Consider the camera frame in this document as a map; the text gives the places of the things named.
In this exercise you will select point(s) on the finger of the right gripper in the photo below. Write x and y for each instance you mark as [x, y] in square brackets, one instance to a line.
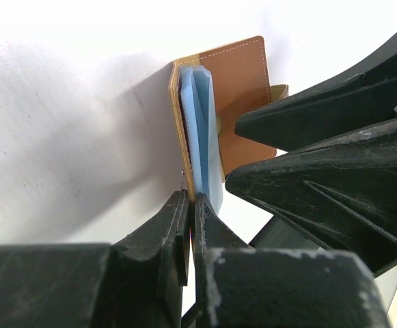
[341, 192]
[362, 95]

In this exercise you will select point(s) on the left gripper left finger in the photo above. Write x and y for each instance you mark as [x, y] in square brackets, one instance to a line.
[153, 264]

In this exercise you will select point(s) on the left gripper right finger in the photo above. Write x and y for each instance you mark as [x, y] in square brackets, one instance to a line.
[212, 240]

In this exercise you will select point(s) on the brown leather card holder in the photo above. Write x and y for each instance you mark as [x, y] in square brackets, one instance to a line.
[209, 92]

